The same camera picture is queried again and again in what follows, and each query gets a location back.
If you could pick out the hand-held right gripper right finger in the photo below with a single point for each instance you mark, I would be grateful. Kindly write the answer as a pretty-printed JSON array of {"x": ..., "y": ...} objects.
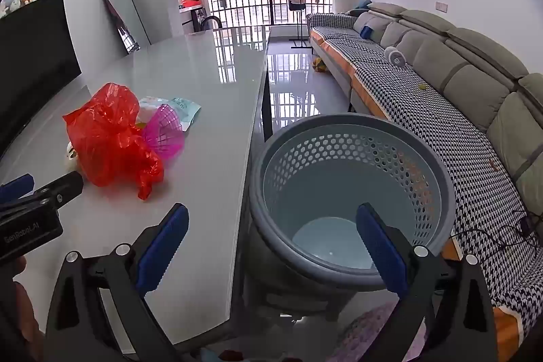
[{"x": 382, "y": 251}]

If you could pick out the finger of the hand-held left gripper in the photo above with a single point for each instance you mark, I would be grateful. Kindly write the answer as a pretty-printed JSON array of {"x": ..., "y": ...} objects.
[
  {"x": 17, "y": 186},
  {"x": 63, "y": 184}
]

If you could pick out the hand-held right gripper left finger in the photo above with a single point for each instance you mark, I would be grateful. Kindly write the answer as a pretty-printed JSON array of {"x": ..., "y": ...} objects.
[{"x": 165, "y": 247}]

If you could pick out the red plastic bag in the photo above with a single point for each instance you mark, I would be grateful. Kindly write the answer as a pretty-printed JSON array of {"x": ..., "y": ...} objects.
[{"x": 106, "y": 133}]

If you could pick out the grey perforated waste basket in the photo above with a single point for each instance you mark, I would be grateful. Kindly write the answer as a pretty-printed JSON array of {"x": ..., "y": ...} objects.
[{"x": 339, "y": 175}]

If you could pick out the pink plastic mesh cup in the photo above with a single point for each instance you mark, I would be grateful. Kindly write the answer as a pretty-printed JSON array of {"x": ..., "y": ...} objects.
[{"x": 167, "y": 133}]

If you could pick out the white teal plastic packet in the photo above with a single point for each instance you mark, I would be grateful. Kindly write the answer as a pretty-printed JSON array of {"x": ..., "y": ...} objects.
[{"x": 186, "y": 109}]

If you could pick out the person's left forearm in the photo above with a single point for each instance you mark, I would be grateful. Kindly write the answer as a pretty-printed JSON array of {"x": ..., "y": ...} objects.
[{"x": 25, "y": 319}]

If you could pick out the crumpled silver white wrapper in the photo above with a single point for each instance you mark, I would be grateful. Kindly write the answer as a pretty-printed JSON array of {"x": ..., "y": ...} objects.
[{"x": 70, "y": 156}]

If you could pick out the purple rug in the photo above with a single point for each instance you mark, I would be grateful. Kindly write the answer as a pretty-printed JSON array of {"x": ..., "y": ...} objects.
[{"x": 373, "y": 328}]

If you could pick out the black television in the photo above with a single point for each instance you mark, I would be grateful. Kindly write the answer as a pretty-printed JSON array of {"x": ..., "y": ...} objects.
[{"x": 29, "y": 69}]

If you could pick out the houndstooth sofa cover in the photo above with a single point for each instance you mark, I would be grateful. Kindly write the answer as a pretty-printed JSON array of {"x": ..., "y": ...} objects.
[{"x": 424, "y": 111}]

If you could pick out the black framed mirror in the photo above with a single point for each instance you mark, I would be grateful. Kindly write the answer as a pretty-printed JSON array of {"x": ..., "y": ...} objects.
[{"x": 127, "y": 18}]

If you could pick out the white green plush toy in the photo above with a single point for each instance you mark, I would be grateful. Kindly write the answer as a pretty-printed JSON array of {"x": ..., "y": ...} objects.
[{"x": 14, "y": 4}]

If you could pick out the grey sofa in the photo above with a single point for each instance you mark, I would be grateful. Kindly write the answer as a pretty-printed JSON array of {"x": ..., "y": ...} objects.
[{"x": 466, "y": 82}]

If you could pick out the white round fan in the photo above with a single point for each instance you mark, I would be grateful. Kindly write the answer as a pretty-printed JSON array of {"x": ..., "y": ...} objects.
[{"x": 396, "y": 57}]

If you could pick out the colourful ball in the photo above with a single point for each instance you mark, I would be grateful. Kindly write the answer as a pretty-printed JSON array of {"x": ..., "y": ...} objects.
[{"x": 319, "y": 65}]

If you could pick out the blue pillow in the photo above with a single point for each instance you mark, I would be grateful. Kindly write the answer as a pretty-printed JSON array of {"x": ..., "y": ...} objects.
[{"x": 366, "y": 32}]

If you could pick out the black curved chair back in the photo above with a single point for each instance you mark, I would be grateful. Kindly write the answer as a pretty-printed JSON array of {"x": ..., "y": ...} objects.
[{"x": 211, "y": 19}]

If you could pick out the red basin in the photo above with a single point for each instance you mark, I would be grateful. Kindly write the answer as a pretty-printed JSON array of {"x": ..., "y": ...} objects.
[{"x": 191, "y": 0}]

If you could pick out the black floor hanger stand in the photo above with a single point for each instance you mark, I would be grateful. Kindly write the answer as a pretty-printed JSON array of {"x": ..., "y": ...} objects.
[{"x": 304, "y": 27}]

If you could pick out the blue cloth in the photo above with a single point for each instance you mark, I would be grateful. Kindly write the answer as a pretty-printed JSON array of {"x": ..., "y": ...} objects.
[{"x": 364, "y": 4}]

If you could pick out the wall switch plate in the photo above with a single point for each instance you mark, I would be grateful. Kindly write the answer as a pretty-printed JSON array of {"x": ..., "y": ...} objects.
[{"x": 442, "y": 7}]

